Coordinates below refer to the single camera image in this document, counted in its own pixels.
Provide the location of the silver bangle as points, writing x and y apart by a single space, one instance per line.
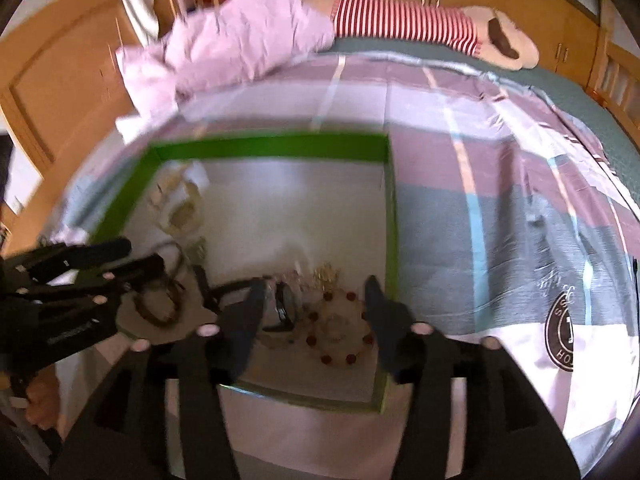
177 260

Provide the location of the white wristwatch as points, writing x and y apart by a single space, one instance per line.
182 212

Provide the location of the small gold brooch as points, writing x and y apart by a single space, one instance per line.
327 276

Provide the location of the person's left hand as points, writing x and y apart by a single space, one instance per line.
42 400

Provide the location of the plush toy with striped shirt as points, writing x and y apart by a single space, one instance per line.
410 22

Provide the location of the wooden door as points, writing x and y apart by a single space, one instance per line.
65 85

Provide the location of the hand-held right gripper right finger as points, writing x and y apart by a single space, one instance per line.
381 320

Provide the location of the green cardboard box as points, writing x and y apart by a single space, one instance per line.
260 147

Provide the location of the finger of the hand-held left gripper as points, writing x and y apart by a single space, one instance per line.
90 255
130 272

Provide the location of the teal mattress cover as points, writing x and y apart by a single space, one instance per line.
550 85

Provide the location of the pink quilt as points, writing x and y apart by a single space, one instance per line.
240 45

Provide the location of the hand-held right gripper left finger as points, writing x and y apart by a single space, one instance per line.
250 320

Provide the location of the black wristwatch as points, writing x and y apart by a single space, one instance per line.
282 307

